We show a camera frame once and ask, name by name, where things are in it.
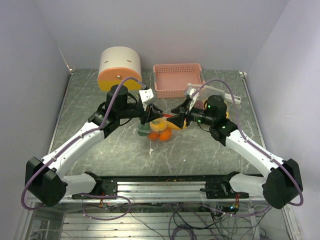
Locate fake red orange tomato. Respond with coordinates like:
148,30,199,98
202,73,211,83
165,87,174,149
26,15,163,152
148,131,160,141

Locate fake yellow orange mango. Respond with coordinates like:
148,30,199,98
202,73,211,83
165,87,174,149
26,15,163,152
166,120,187,131

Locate clear white-slider zip bag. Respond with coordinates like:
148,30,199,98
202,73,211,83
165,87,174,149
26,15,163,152
187,83,228,119

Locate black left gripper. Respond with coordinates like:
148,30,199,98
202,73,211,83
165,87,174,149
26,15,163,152
117,102,163,126

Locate round pastel mini drawer cabinet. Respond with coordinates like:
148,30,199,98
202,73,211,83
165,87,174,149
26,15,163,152
97,46,142,92

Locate tangled floor cables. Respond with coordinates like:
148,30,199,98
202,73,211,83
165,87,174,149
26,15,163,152
82,194,271,240

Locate aluminium rail frame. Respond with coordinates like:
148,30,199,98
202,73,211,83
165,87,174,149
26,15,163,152
22,174,301,240

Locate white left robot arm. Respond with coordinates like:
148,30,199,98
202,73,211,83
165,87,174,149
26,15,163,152
24,84,163,207

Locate clear red-zip bag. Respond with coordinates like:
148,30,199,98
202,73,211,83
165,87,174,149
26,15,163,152
136,113,187,142

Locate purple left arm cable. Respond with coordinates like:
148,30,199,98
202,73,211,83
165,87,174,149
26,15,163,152
20,76,148,211

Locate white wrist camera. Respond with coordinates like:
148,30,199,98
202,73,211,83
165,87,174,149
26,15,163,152
184,86,199,104
138,88,157,105

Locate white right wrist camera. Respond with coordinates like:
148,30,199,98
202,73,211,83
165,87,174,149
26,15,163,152
184,86,199,104

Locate fake yellow peach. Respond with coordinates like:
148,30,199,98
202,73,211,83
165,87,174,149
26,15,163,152
149,117,167,132

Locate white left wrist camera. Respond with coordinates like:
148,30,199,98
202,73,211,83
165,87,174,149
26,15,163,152
138,88,157,105

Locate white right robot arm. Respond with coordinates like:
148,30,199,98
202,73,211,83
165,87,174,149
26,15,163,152
167,95,304,209

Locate fake dark green avocado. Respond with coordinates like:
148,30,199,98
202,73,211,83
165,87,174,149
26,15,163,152
137,124,152,137

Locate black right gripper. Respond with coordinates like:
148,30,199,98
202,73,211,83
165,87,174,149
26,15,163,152
166,99,215,128

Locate pink perforated plastic basket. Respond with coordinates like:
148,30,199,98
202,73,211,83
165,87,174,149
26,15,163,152
153,63,204,99

